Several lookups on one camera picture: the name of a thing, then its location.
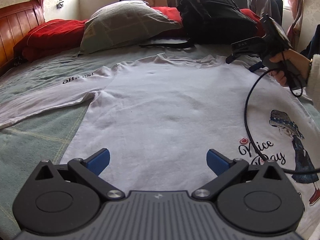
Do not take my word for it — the white long-sleeve shirt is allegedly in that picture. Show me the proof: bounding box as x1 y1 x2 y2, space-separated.
0 52 320 238

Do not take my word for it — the clothes rack with garments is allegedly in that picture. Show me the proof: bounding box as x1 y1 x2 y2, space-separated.
247 0 284 25

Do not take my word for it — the person's right hand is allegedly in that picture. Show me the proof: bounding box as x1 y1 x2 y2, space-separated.
270 49 310 87

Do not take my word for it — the green checked bed cover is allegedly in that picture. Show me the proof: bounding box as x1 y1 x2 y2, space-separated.
0 42 320 238

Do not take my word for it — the black backpack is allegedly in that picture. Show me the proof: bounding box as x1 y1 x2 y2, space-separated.
140 0 258 49

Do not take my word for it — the red quilt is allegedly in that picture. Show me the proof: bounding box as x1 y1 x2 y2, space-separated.
13 7 265 62

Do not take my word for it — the grey green pillow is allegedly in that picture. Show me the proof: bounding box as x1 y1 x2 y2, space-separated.
79 0 181 55

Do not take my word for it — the wooden headboard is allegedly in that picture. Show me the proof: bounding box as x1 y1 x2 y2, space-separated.
0 0 45 75

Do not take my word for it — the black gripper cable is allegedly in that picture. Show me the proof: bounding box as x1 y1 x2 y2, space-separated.
243 52 320 175

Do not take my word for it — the wall hook fixture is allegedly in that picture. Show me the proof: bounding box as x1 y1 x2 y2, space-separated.
56 0 64 9

